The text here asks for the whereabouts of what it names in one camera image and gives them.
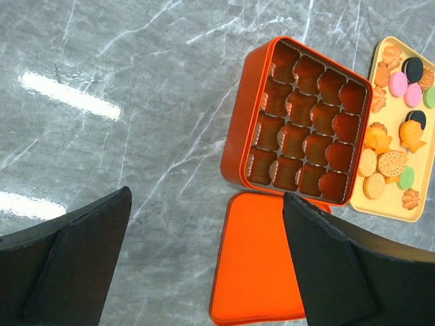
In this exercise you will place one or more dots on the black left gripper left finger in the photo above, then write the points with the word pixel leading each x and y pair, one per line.
pixel 59 272

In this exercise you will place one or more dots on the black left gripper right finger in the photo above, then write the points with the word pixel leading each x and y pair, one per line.
pixel 350 276

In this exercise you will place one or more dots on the orange fish shaped cookie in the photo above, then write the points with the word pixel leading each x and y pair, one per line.
pixel 410 134

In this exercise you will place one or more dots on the round beige biscuit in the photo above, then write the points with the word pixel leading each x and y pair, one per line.
pixel 374 186
pixel 368 163

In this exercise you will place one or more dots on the orange swirl cookie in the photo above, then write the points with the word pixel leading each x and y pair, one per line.
pixel 410 199
pixel 427 79
pixel 378 99
pixel 391 57

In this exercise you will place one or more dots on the orange tin lid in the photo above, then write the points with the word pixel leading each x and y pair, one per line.
pixel 254 277

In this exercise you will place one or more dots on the green macaron cookie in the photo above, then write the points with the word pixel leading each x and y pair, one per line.
pixel 406 178
pixel 429 97

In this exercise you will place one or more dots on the round patterned biscuit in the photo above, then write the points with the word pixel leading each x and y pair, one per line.
pixel 392 163

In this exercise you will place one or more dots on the yellow cookie tray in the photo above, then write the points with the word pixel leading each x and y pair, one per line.
pixel 398 149

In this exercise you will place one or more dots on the orange cookie tin box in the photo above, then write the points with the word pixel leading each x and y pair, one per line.
pixel 297 125

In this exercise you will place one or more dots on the black sandwich cookie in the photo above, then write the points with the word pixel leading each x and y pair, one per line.
pixel 417 116
pixel 413 69

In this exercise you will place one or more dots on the orange swirl cookie left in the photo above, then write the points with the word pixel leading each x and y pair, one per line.
pixel 378 99

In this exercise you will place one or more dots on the pink macaron cookie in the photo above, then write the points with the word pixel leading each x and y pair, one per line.
pixel 413 95
pixel 398 84

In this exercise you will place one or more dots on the orange bear cookie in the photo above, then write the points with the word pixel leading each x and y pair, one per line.
pixel 382 75

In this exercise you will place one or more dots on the orange swirl cookie right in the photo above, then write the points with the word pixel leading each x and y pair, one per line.
pixel 427 79

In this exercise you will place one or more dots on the orange swirl cookie top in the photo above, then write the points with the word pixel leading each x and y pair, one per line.
pixel 391 57

